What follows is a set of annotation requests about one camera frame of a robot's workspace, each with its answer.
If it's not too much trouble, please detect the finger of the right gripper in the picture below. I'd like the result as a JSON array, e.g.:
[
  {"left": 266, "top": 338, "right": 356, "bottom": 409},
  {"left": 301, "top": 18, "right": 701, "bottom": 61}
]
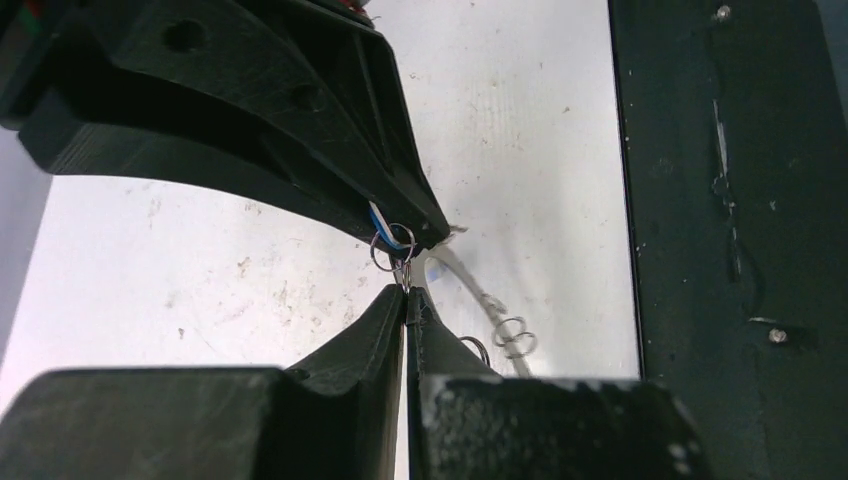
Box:
[{"left": 1, "top": 1, "right": 450, "bottom": 252}]

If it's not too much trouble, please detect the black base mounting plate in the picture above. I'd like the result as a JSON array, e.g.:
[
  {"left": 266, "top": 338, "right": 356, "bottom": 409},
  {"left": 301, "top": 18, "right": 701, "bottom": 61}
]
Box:
[{"left": 609, "top": 1, "right": 847, "bottom": 479}]

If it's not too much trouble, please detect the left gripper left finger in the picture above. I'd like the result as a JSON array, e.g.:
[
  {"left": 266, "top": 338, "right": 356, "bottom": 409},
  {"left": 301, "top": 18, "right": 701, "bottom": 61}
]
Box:
[{"left": 1, "top": 285, "right": 406, "bottom": 479}]

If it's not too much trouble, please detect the blue head key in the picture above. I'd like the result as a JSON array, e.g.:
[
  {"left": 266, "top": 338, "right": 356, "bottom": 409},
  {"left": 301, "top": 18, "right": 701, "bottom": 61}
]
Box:
[{"left": 369, "top": 202, "right": 414, "bottom": 250}]

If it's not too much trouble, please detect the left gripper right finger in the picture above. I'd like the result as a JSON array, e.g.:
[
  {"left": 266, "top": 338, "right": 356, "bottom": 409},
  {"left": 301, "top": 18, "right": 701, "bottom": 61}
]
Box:
[{"left": 406, "top": 287, "right": 713, "bottom": 479}]

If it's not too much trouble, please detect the metal perforated ring disc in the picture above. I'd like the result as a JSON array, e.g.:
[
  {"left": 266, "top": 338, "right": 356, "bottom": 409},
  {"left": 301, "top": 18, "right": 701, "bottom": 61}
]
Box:
[{"left": 369, "top": 221, "right": 539, "bottom": 379}]

